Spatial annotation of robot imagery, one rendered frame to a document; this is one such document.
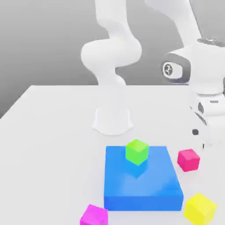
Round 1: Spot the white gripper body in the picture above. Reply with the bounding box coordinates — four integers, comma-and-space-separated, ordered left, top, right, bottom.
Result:
192, 110, 225, 150

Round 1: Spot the small red cube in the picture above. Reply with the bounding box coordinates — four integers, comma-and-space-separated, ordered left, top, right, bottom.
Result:
177, 148, 201, 172

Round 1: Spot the small yellow cube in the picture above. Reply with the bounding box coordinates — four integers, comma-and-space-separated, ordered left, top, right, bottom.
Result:
183, 192, 218, 225

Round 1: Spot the small green cube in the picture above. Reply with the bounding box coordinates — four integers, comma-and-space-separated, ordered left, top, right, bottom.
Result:
125, 138, 149, 166

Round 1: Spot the small blue cube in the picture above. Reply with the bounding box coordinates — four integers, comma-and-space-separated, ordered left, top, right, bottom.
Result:
126, 157, 149, 179

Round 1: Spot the small magenta cube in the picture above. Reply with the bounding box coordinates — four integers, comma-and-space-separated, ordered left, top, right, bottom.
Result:
79, 203, 109, 225

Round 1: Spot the large blue box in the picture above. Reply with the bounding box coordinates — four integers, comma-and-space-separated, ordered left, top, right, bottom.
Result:
103, 145, 184, 211

